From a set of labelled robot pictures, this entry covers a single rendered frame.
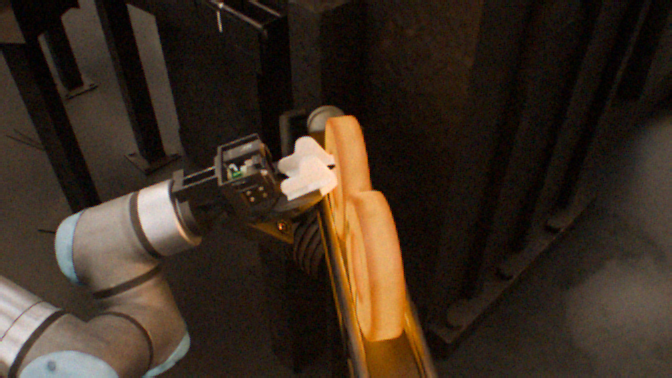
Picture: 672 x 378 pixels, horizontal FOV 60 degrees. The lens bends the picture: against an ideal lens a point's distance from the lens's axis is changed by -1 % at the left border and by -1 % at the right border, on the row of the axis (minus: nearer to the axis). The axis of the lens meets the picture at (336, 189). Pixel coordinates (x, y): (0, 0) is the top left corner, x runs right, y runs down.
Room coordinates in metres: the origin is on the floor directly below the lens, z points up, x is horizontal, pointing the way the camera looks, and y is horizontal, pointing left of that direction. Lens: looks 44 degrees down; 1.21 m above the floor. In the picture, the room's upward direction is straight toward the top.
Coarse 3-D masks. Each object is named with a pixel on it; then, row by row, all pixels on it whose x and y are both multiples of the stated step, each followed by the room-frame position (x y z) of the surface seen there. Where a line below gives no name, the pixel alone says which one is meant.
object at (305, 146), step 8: (296, 144) 0.55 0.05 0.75; (304, 144) 0.55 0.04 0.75; (312, 144) 0.55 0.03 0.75; (296, 152) 0.55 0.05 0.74; (304, 152) 0.55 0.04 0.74; (312, 152) 0.55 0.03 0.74; (320, 152) 0.55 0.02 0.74; (288, 160) 0.55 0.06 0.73; (296, 160) 0.55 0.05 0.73; (328, 160) 0.55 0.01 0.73; (280, 168) 0.55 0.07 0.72; (288, 168) 0.55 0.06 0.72; (296, 168) 0.55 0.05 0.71; (288, 176) 0.54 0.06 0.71
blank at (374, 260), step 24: (360, 192) 0.44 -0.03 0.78; (360, 216) 0.39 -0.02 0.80; (384, 216) 0.39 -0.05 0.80; (360, 240) 0.37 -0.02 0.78; (384, 240) 0.36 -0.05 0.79; (360, 264) 0.41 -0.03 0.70; (384, 264) 0.34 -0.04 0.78; (360, 288) 0.38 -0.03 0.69; (384, 288) 0.33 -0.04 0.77; (360, 312) 0.36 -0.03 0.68; (384, 312) 0.32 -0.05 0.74; (384, 336) 0.32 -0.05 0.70
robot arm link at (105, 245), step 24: (72, 216) 0.50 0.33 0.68; (96, 216) 0.49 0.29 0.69; (120, 216) 0.48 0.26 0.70; (72, 240) 0.46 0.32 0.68; (96, 240) 0.46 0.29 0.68; (120, 240) 0.46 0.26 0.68; (144, 240) 0.46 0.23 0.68; (72, 264) 0.44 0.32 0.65; (96, 264) 0.44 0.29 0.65; (120, 264) 0.45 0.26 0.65; (144, 264) 0.46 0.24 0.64; (96, 288) 0.43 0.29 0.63
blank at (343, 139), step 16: (336, 128) 0.54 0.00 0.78; (352, 128) 0.54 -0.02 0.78; (336, 144) 0.52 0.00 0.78; (352, 144) 0.52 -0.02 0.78; (336, 160) 0.52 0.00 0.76; (352, 160) 0.50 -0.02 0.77; (352, 176) 0.49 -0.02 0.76; (368, 176) 0.49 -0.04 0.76; (336, 192) 0.55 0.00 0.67; (352, 192) 0.48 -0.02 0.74; (336, 208) 0.52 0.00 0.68; (336, 224) 0.52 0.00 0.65
